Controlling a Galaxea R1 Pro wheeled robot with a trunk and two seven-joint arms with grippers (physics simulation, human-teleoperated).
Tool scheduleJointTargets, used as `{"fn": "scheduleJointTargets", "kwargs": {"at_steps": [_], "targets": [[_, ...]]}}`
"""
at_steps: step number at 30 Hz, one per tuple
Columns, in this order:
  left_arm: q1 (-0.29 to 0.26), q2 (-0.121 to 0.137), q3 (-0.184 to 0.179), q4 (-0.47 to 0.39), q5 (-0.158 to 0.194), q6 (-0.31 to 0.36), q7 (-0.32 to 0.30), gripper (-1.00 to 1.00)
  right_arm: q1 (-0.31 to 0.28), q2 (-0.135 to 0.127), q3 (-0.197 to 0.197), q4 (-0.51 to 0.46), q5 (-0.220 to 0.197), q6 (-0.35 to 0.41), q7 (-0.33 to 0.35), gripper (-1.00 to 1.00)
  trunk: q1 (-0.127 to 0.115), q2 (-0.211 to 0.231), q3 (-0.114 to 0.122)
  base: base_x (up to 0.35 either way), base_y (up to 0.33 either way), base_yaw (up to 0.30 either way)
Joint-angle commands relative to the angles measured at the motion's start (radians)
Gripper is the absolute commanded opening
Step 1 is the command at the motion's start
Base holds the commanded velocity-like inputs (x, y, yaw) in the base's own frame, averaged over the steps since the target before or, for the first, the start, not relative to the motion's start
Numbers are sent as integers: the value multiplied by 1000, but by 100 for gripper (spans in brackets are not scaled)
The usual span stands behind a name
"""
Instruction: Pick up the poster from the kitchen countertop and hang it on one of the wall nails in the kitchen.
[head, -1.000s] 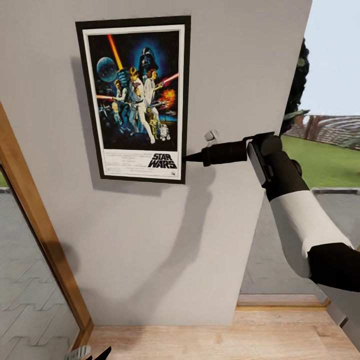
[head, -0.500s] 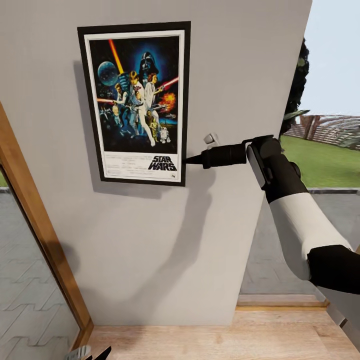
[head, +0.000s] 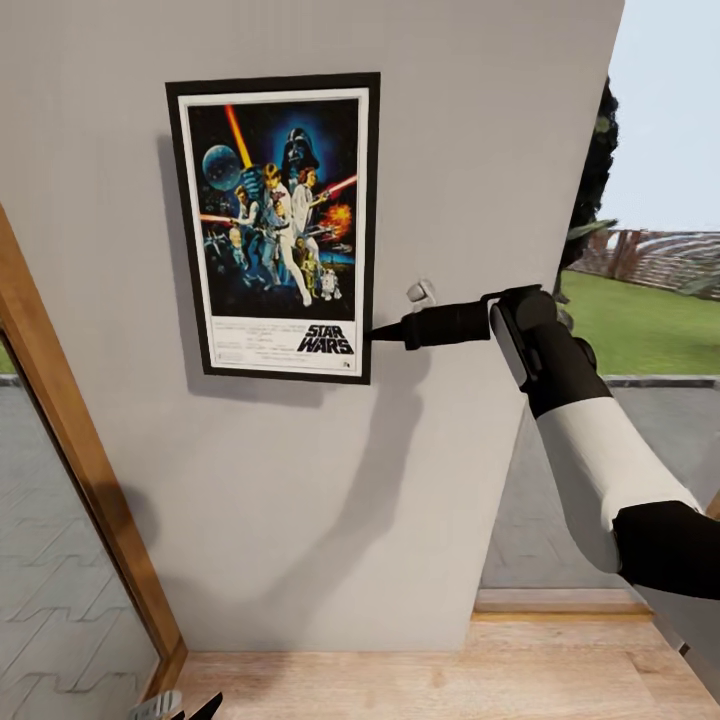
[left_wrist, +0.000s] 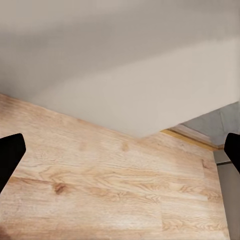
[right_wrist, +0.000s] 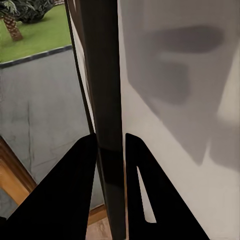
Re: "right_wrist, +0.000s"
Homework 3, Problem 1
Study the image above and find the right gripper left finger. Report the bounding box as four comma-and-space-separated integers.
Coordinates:
0, 133, 98, 240

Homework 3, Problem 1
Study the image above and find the poster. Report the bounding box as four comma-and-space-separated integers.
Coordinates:
64, 0, 127, 240

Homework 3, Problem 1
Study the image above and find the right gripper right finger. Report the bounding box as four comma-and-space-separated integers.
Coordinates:
125, 133, 210, 240

